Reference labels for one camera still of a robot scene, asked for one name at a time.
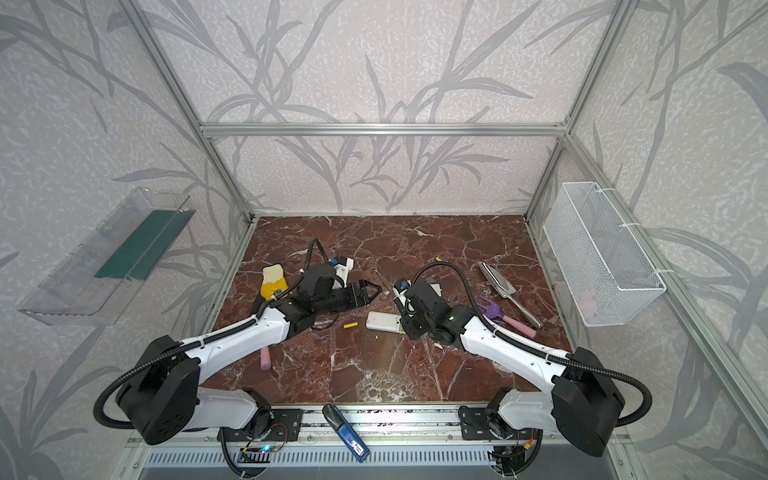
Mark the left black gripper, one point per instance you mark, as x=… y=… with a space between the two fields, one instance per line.
x=349 y=297

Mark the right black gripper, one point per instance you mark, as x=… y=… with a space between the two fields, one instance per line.
x=411 y=324

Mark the white remote green buttons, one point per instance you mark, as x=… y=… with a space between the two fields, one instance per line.
x=385 y=322

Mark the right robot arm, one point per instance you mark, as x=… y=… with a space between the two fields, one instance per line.
x=575 y=395

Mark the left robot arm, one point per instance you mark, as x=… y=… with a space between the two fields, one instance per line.
x=164 y=393

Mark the purple pink garden fork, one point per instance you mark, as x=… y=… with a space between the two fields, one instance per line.
x=493 y=311

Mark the metal tongs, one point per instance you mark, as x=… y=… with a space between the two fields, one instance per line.
x=506 y=290

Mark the pink chalk stick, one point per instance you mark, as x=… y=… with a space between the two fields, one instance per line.
x=265 y=359

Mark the blue black utility knife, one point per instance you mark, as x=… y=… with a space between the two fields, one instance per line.
x=345 y=432

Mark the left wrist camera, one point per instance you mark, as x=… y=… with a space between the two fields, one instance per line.
x=342 y=267

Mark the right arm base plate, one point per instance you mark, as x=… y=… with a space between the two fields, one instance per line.
x=477 y=424

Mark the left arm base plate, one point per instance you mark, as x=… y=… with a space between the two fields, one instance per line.
x=279 y=425

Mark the white wire mesh basket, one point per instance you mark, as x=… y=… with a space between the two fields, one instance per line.
x=608 y=274

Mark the clear plastic wall bin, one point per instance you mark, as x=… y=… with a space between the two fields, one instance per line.
x=95 y=284

